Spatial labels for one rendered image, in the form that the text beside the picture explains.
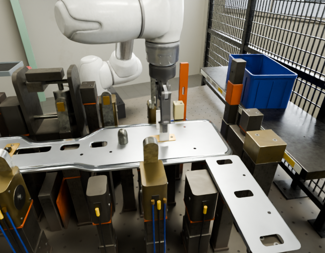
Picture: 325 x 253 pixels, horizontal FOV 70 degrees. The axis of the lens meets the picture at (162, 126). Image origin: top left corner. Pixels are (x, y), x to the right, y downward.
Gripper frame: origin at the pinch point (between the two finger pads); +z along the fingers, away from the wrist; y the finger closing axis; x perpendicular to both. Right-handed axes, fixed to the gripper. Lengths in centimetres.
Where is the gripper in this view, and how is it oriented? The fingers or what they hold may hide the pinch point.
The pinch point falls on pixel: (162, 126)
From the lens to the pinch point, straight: 73.7
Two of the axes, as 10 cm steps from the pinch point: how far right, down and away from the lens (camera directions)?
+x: 9.9, -0.8, 1.4
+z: 0.0, 8.6, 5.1
